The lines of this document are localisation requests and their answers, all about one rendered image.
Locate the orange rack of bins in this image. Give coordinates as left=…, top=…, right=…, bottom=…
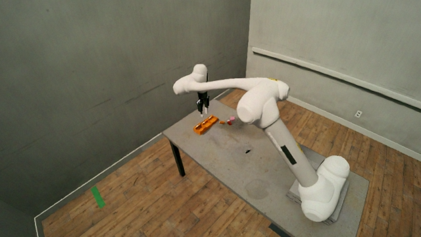
left=193, top=115, right=218, bottom=135

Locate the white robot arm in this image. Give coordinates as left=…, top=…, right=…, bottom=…
left=173, top=64, right=350, bottom=222

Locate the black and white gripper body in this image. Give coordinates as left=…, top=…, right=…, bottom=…
left=197, top=92, right=207, bottom=103

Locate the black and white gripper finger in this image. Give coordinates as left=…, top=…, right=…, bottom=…
left=204, top=95, right=210, bottom=114
left=196, top=99, right=204, bottom=117

